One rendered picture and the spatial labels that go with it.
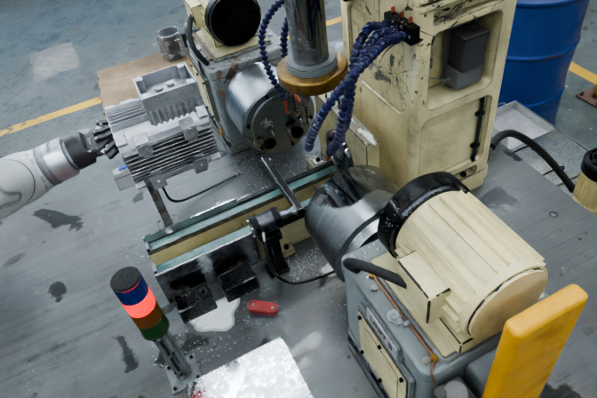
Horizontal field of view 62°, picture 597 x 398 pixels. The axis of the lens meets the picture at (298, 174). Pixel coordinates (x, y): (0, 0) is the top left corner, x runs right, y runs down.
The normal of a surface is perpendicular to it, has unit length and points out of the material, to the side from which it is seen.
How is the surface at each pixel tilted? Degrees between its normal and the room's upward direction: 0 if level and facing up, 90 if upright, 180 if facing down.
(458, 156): 90
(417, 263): 0
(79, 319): 0
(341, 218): 36
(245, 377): 0
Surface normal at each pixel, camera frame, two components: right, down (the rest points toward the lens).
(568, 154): -0.12, -0.72
